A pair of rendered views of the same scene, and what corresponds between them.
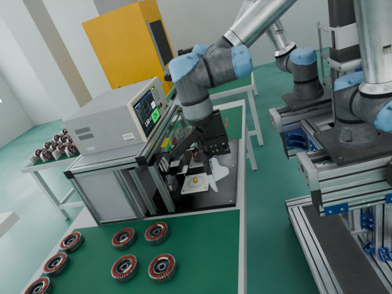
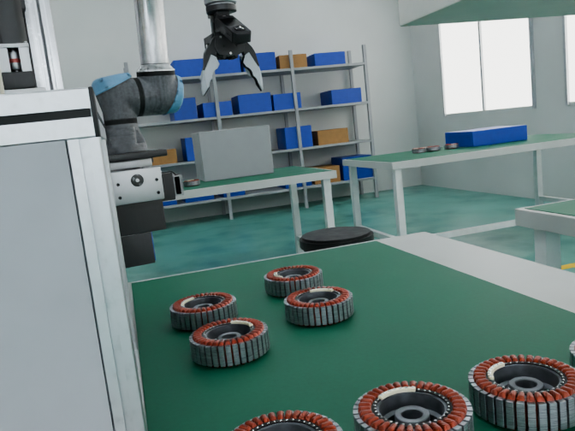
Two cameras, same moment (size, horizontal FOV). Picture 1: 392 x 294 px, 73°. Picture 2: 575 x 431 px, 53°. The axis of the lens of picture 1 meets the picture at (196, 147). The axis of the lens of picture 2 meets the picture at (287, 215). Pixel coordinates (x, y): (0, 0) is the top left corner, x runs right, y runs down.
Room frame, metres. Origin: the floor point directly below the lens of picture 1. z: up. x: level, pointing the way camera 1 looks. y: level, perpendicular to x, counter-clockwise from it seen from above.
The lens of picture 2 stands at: (1.36, 1.18, 1.06)
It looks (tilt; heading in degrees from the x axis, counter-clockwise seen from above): 9 degrees down; 236
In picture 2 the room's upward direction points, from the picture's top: 6 degrees counter-clockwise
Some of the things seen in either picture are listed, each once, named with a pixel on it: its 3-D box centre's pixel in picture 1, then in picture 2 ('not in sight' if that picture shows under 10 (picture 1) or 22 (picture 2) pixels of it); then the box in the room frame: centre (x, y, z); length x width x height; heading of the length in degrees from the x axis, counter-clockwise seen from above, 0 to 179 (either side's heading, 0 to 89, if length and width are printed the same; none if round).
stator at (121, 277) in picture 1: (125, 268); (318, 305); (0.82, 0.44, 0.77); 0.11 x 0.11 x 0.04
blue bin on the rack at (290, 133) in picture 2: not in sight; (293, 137); (-3.11, -5.08, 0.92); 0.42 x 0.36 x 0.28; 71
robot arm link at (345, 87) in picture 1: (356, 94); (115, 97); (0.76, -0.54, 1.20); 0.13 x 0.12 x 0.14; 177
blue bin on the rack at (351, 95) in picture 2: not in sight; (340, 97); (-3.78, -4.86, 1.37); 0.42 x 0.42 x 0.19; 72
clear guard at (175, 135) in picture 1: (179, 143); not in sight; (1.23, 0.07, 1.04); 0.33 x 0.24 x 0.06; 71
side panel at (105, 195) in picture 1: (107, 198); (111, 277); (1.17, 0.51, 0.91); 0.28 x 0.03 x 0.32; 71
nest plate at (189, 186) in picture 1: (196, 182); not in sight; (1.23, 0.06, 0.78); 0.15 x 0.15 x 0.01; 71
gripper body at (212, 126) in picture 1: (209, 134); (222, 33); (0.66, -0.05, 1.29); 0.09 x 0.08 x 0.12; 80
